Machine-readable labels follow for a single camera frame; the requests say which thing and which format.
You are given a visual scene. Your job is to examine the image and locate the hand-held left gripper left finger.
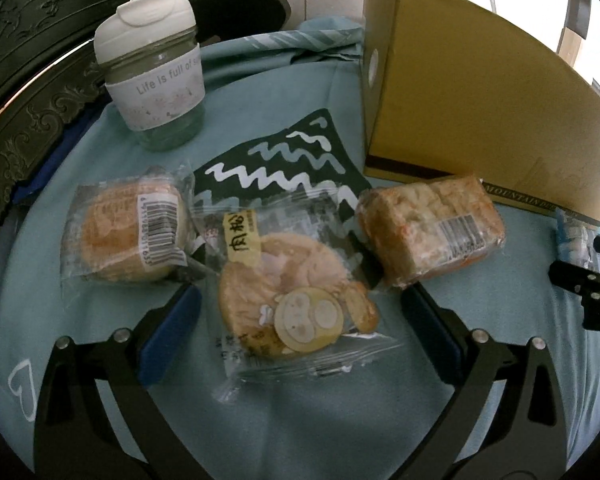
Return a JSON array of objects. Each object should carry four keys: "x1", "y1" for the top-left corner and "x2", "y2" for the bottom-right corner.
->
[{"x1": 32, "y1": 282, "x2": 206, "y2": 480}]

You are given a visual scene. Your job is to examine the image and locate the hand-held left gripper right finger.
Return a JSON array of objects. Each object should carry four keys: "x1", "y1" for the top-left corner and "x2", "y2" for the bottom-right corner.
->
[{"x1": 395, "y1": 282, "x2": 569, "y2": 480}]

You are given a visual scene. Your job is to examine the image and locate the square orange cake packet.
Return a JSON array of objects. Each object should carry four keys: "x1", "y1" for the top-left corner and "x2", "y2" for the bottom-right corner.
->
[{"x1": 354, "y1": 174, "x2": 507, "y2": 289}]

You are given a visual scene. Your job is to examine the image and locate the round cake packet cartoon sticker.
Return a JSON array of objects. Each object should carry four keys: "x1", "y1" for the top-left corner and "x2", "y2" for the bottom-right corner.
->
[{"x1": 191, "y1": 192, "x2": 402, "y2": 407}]

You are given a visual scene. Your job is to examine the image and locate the round cake packet with barcode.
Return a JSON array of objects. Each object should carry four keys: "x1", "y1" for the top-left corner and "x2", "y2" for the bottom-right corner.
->
[{"x1": 60, "y1": 164, "x2": 207, "y2": 287}]

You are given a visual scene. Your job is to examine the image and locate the yellow cardboard box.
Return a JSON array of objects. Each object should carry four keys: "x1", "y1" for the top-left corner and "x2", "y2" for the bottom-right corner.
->
[{"x1": 361, "y1": 0, "x2": 600, "y2": 226}]

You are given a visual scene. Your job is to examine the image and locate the small wrapped candy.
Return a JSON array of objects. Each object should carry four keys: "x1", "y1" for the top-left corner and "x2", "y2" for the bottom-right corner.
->
[{"x1": 552, "y1": 207, "x2": 594, "y2": 267}]

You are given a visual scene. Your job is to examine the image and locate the light blue printed tablecloth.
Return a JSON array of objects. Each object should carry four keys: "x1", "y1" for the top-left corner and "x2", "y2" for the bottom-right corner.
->
[{"x1": 0, "y1": 15, "x2": 600, "y2": 480}]

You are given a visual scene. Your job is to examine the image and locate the cardboard corner protector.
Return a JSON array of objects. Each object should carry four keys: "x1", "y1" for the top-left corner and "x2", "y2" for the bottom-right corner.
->
[{"x1": 560, "y1": 27, "x2": 589, "y2": 57}]

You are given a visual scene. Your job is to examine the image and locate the glass cup with white lid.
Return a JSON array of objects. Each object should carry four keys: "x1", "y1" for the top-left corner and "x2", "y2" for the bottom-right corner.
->
[{"x1": 93, "y1": 0, "x2": 207, "y2": 153}]

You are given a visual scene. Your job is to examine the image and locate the dark carved wooden screen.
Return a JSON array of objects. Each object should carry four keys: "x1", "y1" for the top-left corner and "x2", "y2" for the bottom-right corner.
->
[{"x1": 0, "y1": 0, "x2": 293, "y2": 203}]

